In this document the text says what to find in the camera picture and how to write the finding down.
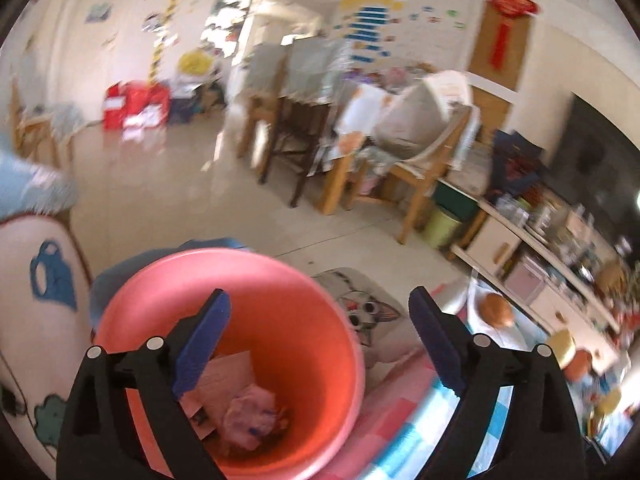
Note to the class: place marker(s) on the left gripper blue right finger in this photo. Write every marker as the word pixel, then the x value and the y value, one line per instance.
pixel 444 336

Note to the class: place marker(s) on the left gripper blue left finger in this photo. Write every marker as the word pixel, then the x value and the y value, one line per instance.
pixel 194 339

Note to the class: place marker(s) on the pink plastic trash bucket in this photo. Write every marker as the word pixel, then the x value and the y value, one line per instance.
pixel 301 345

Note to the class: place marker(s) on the brown round bread bun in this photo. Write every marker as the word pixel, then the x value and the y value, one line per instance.
pixel 496 311

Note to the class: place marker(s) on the cat print stool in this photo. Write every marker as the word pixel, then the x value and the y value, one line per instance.
pixel 380 322

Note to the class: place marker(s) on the blue white checkered tablecloth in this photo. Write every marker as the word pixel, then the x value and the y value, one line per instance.
pixel 406 409

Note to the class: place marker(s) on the cream tv cabinet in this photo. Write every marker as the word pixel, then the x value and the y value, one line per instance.
pixel 500 246

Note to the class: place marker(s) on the small yellow pear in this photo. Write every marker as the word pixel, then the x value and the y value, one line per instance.
pixel 563 346

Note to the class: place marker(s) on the green waste bin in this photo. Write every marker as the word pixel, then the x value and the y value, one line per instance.
pixel 440 228

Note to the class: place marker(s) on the red orange apple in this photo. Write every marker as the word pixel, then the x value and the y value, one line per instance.
pixel 579 366

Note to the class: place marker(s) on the wooden chair with cushion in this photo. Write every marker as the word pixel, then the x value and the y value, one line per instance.
pixel 412 137

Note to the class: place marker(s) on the black television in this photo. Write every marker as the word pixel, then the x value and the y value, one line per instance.
pixel 597 166

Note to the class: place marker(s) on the dark wooden chair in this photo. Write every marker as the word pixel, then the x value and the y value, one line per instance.
pixel 294 91

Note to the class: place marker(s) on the red gift boxes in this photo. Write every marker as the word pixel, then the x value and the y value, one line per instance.
pixel 135 104

